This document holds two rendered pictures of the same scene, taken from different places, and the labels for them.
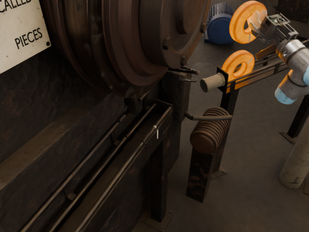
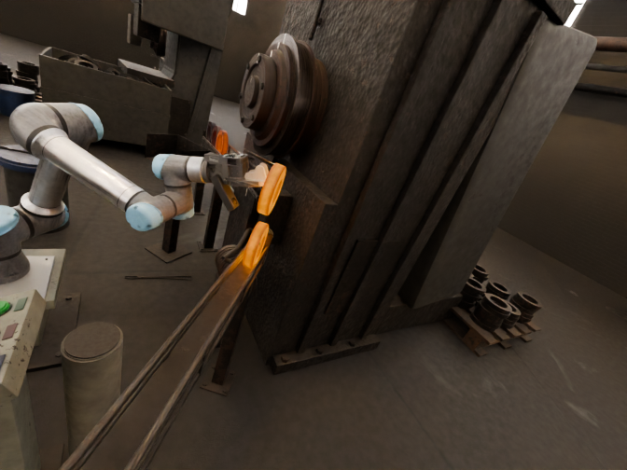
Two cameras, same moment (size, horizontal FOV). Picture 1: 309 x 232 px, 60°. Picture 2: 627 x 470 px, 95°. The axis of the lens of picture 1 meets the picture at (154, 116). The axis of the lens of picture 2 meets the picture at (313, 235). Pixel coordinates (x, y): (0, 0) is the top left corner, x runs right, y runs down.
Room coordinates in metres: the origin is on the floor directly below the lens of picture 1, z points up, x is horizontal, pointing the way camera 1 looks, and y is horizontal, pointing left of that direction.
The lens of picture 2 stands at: (1.48, -1.04, 1.19)
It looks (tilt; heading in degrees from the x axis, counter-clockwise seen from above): 25 degrees down; 113
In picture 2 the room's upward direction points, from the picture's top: 20 degrees clockwise
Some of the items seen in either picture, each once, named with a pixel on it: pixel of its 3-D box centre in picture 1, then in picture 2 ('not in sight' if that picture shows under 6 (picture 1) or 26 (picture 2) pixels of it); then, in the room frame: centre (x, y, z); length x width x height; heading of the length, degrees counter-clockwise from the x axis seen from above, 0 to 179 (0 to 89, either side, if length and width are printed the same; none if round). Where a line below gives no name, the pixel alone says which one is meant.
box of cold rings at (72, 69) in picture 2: not in sight; (110, 103); (-2.09, 0.76, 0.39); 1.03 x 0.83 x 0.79; 65
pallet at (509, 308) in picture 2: not in sight; (459, 276); (1.78, 1.64, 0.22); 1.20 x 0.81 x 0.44; 149
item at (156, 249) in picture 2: not in sight; (173, 200); (0.06, 0.03, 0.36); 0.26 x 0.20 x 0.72; 6
